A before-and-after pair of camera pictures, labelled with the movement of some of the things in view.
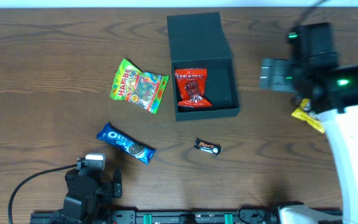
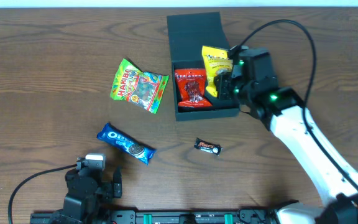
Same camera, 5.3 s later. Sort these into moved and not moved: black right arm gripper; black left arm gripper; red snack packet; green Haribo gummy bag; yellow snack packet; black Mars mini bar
Moved: black right arm gripper; yellow snack packet
Not moved: red snack packet; black left arm gripper; green Haribo gummy bag; black Mars mini bar
